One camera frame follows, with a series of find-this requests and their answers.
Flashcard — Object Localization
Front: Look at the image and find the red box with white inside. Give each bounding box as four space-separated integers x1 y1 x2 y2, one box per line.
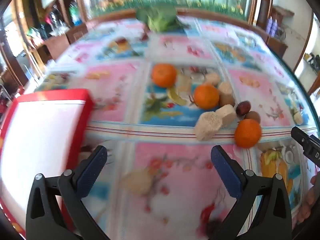
0 89 94 238

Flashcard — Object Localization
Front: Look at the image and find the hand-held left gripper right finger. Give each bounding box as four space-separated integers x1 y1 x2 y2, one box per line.
211 145 293 240

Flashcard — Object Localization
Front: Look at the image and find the person's right hand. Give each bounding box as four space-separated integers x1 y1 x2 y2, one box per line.
297 172 320 223

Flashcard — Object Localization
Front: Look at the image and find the green bok choy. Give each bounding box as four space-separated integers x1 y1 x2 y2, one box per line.
136 5 190 33

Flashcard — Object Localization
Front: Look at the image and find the orange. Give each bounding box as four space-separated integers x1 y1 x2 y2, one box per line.
234 119 262 148
194 84 220 109
152 63 177 88

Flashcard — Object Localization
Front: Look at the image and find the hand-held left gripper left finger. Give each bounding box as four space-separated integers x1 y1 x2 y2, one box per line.
26 145 108 240

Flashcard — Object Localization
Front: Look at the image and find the fruit printed tablecloth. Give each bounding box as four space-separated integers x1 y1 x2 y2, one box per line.
32 15 320 240

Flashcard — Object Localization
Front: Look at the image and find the brown round fruit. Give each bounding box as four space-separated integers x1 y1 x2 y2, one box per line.
245 111 261 124

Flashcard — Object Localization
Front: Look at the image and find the green plastic bottle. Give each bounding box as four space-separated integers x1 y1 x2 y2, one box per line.
69 1 82 25

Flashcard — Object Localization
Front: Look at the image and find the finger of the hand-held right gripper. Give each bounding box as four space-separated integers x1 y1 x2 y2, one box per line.
291 126 320 150

